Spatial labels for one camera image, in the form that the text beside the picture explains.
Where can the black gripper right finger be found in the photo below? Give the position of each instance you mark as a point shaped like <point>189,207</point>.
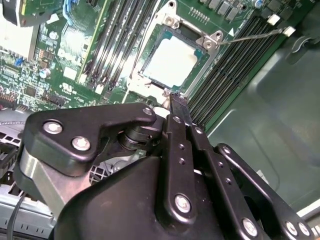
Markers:
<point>215,155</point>

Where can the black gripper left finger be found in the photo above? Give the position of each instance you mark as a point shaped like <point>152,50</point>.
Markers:
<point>75,125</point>

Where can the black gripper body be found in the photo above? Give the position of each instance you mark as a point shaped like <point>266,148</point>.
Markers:
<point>112,212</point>

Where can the metal locking lever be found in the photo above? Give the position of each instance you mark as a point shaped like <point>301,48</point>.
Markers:
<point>250,37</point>
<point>137,57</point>

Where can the silver CPU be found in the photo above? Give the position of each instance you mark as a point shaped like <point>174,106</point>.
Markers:
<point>170,60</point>

